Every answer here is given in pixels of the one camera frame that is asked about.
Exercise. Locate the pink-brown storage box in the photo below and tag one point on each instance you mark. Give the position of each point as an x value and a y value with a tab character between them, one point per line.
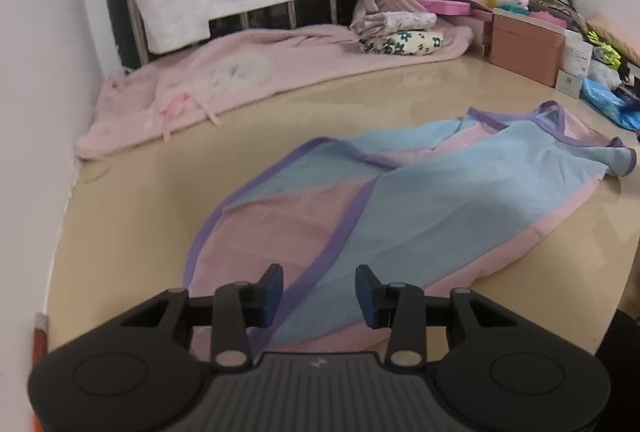
525	46

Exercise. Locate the pink fuzzy blanket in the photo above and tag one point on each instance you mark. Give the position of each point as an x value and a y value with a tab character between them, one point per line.
310	56

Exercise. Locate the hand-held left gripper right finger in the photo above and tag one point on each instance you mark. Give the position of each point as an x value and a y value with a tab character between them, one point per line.
365	298

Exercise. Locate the tall white carton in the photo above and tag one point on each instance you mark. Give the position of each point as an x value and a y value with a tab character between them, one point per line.
579	54

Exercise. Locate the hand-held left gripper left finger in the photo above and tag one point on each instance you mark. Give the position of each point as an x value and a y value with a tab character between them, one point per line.
273	294

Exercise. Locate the yellow-green ribbon bundle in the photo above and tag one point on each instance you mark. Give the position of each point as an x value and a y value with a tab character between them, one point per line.
602	46

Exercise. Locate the blue plastic bag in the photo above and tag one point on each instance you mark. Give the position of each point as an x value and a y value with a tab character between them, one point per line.
607	104

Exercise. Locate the blue pink purple-trimmed garment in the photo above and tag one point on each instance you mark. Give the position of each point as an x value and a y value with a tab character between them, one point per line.
425	202

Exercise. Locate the small white carton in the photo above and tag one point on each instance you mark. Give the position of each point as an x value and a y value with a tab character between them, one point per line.
569	84

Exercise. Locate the folded cream green-flower garment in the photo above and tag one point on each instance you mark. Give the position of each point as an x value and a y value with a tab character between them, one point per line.
405	43

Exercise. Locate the folded pale floral garment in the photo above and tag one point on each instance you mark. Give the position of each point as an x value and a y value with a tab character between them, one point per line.
395	20

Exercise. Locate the pink flat case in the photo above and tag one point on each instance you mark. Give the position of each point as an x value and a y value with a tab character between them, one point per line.
442	5

